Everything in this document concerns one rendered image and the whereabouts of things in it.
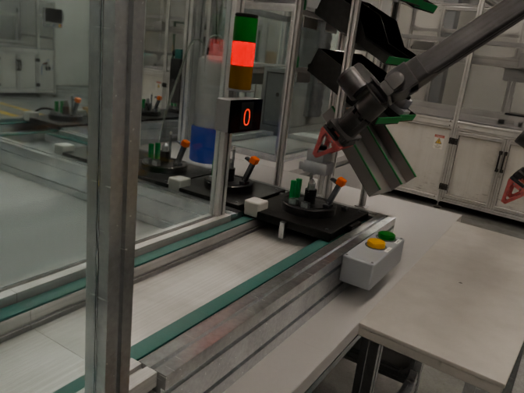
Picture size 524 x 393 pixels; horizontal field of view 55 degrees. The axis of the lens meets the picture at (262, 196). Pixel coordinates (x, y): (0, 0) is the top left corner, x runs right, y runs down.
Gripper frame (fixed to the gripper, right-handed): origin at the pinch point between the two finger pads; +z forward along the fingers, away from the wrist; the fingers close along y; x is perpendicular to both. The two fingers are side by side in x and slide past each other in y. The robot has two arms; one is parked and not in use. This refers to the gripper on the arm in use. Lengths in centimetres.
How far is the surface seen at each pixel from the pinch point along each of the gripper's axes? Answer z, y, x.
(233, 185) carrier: 23.8, 4.5, -8.6
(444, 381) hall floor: 66, -106, 94
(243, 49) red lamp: -10.1, 21.9, -22.7
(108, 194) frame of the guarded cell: -20, 85, 10
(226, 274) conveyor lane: 15.8, 37.2, 13.6
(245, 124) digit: 1.4, 20.1, -11.8
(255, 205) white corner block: 16.6, 12.6, 1.4
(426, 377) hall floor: 71, -103, 88
